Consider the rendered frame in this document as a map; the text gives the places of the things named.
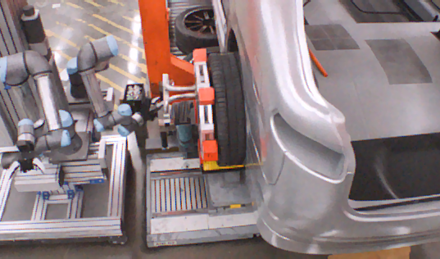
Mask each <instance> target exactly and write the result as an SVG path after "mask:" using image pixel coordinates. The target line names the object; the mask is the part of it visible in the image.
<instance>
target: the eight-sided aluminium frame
mask: <svg viewBox="0 0 440 259"><path fill-rule="evenodd" d="M195 75H196V76H197V91H199V89H202V88H210V83H209V80H208V75H207V71H206V62H205V61H197V62H194V77H195ZM200 75H204V80H205V83H201V76H200ZM207 111H208V121H205V122H204V115H203V106H199V113H200V124H198V132H199V141H200V153H201V157H202V156H203V154H202V141H205V140H214V135H213V134H214V124H213V121H212V112H211V105H207ZM205 134H206V138H205ZM209 136H210V137H209Z"/></svg>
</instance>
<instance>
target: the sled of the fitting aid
mask: <svg viewBox="0 0 440 259"><path fill-rule="evenodd" d="M204 182H205V190H206V202H207V209H208V216H223V215H235V214H243V213H251V212H253V205H252V202H250V203H242V204H234V205H226V206H218V207H213V205H212V199H211V187H210V180H209V175H206V174H204Z"/></svg>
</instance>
